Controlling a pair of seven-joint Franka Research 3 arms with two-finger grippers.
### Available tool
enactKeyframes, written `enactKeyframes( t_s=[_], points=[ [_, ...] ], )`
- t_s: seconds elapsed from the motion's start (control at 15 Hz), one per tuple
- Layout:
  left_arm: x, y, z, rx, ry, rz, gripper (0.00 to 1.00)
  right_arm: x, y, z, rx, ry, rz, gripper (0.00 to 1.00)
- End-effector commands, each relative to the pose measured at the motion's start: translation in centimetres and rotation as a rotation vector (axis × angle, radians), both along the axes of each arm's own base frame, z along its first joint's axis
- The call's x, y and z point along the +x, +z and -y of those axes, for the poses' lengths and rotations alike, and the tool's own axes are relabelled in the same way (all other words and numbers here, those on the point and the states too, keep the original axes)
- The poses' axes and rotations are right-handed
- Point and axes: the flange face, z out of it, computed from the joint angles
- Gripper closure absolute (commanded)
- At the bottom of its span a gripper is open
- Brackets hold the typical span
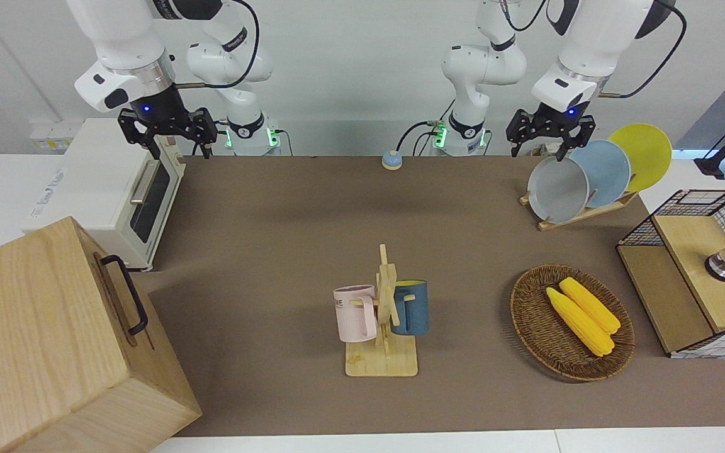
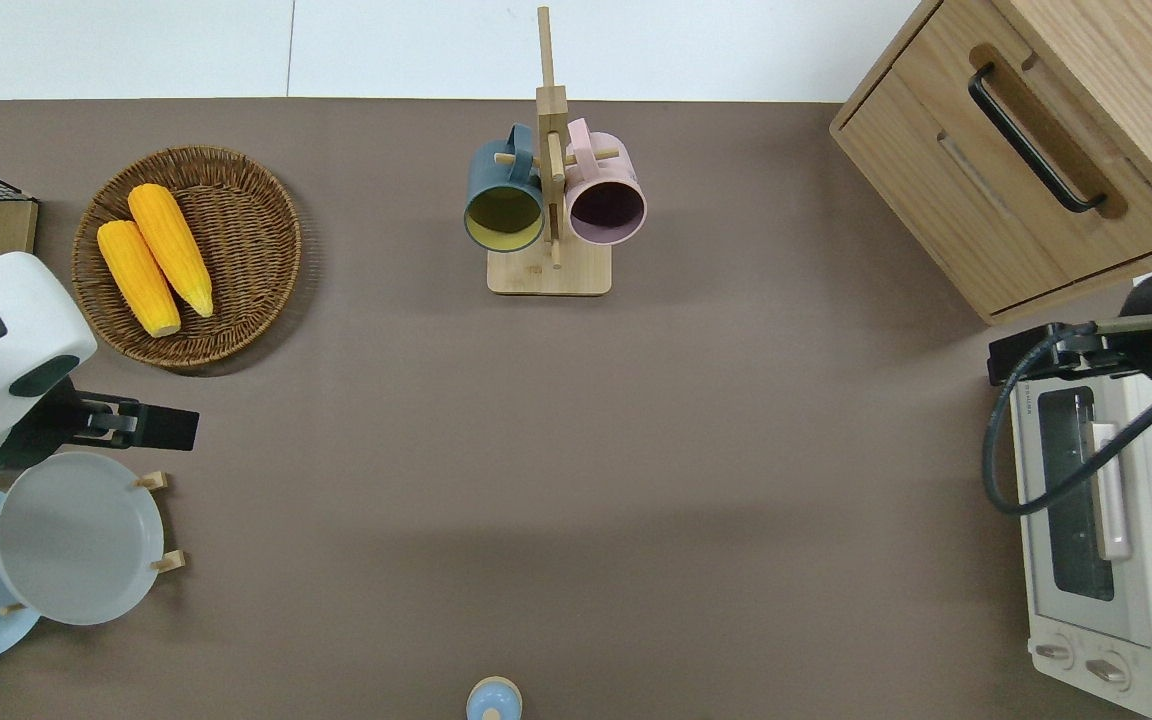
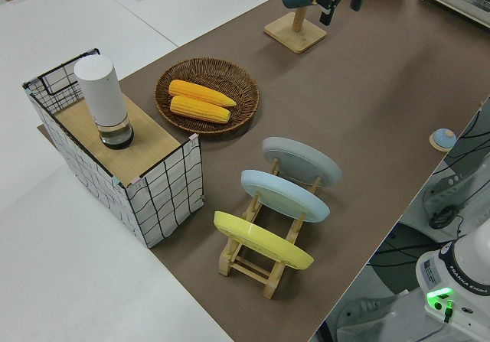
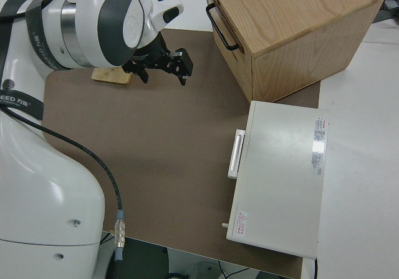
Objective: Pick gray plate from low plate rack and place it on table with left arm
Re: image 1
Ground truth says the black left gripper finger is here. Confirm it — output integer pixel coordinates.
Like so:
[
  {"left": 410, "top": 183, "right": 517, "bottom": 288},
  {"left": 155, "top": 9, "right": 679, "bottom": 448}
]
[
  {"left": 559, "top": 117, "right": 597, "bottom": 162},
  {"left": 505, "top": 109, "right": 531, "bottom": 159}
]

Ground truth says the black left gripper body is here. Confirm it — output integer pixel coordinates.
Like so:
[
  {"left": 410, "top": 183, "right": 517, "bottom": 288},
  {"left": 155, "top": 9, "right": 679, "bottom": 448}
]
[{"left": 526, "top": 102, "right": 591, "bottom": 137}]

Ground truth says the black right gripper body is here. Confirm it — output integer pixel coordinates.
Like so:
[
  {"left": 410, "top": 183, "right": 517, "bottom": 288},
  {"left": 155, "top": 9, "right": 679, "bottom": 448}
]
[{"left": 130, "top": 83, "right": 195, "bottom": 137}]

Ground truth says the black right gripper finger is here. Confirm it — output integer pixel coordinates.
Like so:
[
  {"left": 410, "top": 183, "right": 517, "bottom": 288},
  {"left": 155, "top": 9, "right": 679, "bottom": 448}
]
[
  {"left": 191, "top": 108, "right": 219, "bottom": 159},
  {"left": 117, "top": 108, "right": 162, "bottom": 162}
]

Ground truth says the gray plate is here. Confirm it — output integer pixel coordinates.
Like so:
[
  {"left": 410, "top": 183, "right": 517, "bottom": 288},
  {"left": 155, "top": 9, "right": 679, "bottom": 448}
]
[{"left": 527, "top": 156, "right": 590, "bottom": 224}]

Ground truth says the light blue plate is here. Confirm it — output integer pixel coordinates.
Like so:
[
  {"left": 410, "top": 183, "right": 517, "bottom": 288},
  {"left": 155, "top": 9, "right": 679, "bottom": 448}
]
[{"left": 569, "top": 140, "right": 632, "bottom": 209}]

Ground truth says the yellow plate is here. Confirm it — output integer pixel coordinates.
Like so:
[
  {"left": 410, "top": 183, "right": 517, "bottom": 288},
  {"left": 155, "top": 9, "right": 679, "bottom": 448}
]
[{"left": 608, "top": 123, "right": 673, "bottom": 193}]

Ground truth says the wooden plate rack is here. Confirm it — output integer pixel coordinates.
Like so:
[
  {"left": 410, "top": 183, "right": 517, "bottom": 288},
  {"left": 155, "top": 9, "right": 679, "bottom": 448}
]
[{"left": 520, "top": 189, "right": 639, "bottom": 232}]

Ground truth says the white toaster oven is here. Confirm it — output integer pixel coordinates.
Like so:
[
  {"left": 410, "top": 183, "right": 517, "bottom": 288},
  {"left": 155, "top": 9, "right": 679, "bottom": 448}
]
[{"left": 23, "top": 118, "right": 186, "bottom": 272}]

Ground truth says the brown table mat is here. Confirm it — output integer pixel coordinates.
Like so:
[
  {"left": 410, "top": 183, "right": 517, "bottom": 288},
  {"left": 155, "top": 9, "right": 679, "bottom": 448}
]
[{"left": 130, "top": 154, "right": 725, "bottom": 438}]

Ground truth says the yellow corn cob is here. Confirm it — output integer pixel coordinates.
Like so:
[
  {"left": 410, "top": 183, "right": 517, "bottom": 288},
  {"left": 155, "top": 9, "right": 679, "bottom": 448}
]
[
  {"left": 559, "top": 277, "right": 621, "bottom": 335},
  {"left": 546, "top": 287, "right": 615, "bottom": 357}
]

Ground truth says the brown wicker basket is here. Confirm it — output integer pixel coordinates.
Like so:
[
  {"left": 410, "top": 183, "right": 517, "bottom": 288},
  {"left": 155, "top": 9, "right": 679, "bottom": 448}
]
[{"left": 510, "top": 264, "right": 636, "bottom": 382}]

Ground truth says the dark teal mug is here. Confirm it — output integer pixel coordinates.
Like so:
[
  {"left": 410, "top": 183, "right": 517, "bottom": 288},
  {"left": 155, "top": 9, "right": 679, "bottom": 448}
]
[{"left": 391, "top": 280, "right": 430, "bottom": 336}]

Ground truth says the wooden drawer cabinet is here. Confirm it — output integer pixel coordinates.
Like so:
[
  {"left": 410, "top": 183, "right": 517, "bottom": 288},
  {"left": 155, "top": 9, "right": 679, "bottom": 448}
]
[{"left": 0, "top": 216, "right": 203, "bottom": 453}]

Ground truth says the pink mug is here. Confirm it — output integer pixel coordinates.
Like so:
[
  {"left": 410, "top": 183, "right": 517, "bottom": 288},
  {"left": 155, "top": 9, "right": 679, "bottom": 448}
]
[{"left": 334, "top": 285, "right": 379, "bottom": 344}]

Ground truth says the wooden mug tree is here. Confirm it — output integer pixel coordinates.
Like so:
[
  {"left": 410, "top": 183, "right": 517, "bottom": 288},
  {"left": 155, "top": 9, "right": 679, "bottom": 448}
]
[{"left": 345, "top": 244, "right": 419, "bottom": 378}]

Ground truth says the white wall outlet strip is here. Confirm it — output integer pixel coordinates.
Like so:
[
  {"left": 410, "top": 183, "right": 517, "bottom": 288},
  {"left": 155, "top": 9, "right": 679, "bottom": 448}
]
[{"left": 29, "top": 121, "right": 77, "bottom": 150}]

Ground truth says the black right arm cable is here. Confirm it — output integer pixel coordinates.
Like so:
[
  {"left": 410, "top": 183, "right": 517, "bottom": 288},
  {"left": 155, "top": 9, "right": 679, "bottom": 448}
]
[{"left": 174, "top": 0, "right": 261, "bottom": 89}]

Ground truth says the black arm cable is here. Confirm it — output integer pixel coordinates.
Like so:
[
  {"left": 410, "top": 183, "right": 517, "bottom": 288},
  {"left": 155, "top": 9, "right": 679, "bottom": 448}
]
[
  {"left": 174, "top": 0, "right": 261, "bottom": 89},
  {"left": 599, "top": 0, "right": 688, "bottom": 100}
]

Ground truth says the black left base cable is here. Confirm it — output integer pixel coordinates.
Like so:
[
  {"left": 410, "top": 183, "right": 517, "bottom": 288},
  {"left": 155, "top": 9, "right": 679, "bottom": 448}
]
[{"left": 397, "top": 120, "right": 452, "bottom": 157}]

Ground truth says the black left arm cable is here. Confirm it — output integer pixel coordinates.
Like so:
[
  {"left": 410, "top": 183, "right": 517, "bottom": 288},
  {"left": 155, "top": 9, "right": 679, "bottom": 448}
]
[{"left": 599, "top": 0, "right": 688, "bottom": 100}]

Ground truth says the black drawer handle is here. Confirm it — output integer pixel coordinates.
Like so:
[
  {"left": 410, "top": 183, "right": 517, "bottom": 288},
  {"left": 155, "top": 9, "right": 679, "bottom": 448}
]
[{"left": 100, "top": 254, "right": 149, "bottom": 336}]

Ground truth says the wire basket with wooden shelf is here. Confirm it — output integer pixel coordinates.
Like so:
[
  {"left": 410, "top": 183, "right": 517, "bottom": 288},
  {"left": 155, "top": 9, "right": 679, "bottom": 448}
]
[{"left": 616, "top": 189, "right": 725, "bottom": 359}]

